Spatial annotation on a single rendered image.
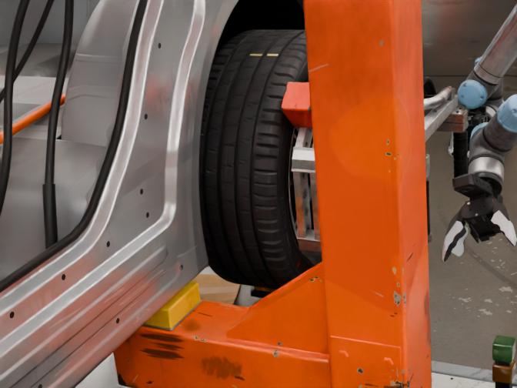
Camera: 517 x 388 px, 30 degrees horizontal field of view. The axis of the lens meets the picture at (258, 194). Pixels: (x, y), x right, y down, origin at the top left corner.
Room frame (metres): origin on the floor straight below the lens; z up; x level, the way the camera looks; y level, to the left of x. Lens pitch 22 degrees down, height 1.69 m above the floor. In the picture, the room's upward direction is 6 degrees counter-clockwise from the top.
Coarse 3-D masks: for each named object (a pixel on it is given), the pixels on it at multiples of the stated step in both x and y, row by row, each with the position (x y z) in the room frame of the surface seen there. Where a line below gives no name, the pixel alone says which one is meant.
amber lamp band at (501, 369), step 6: (492, 366) 1.67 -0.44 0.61; (498, 366) 1.66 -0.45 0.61; (504, 366) 1.66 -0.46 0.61; (510, 366) 1.65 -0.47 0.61; (492, 372) 1.67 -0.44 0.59; (498, 372) 1.66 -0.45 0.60; (504, 372) 1.65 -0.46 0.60; (510, 372) 1.65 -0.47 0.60; (492, 378) 1.67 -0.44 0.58; (498, 378) 1.66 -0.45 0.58; (504, 378) 1.65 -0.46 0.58; (510, 378) 1.65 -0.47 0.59
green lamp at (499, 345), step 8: (496, 336) 1.69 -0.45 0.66; (504, 336) 1.69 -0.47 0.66; (496, 344) 1.66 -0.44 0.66; (504, 344) 1.66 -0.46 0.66; (512, 344) 1.66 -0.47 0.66; (496, 352) 1.66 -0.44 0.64; (504, 352) 1.65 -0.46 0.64; (512, 352) 1.65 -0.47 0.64; (496, 360) 1.66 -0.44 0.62; (504, 360) 1.65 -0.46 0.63
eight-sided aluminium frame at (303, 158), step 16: (304, 128) 2.07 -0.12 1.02; (304, 144) 2.05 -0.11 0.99; (304, 160) 2.01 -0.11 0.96; (304, 176) 2.04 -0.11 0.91; (304, 192) 2.04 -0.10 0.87; (304, 208) 2.02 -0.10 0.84; (304, 224) 2.02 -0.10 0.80; (304, 240) 2.02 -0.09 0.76; (320, 240) 2.00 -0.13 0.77; (320, 256) 2.02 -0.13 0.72
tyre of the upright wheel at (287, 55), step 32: (256, 32) 2.38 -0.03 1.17; (288, 32) 2.35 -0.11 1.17; (224, 64) 2.23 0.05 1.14; (256, 64) 2.19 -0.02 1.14; (288, 64) 2.15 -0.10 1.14; (224, 96) 2.14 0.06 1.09; (256, 96) 2.11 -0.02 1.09; (224, 128) 2.10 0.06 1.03; (256, 128) 2.06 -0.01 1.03; (288, 128) 2.07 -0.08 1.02; (224, 160) 2.06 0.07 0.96; (256, 160) 2.02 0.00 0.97; (224, 192) 2.04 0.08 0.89; (256, 192) 2.01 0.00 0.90; (224, 224) 2.06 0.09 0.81; (256, 224) 2.02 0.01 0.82; (288, 224) 2.04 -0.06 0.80; (224, 256) 2.09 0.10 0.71; (256, 256) 2.04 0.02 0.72; (288, 256) 2.02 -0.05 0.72
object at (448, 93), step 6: (444, 90) 2.27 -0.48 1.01; (450, 90) 2.28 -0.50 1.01; (438, 96) 2.23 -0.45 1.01; (444, 96) 2.24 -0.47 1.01; (450, 96) 2.29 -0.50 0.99; (426, 102) 2.20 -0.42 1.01; (432, 102) 2.20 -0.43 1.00; (438, 102) 2.21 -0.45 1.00; (426, 108) 2.20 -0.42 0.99; (432, 108) 2.21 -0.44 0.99
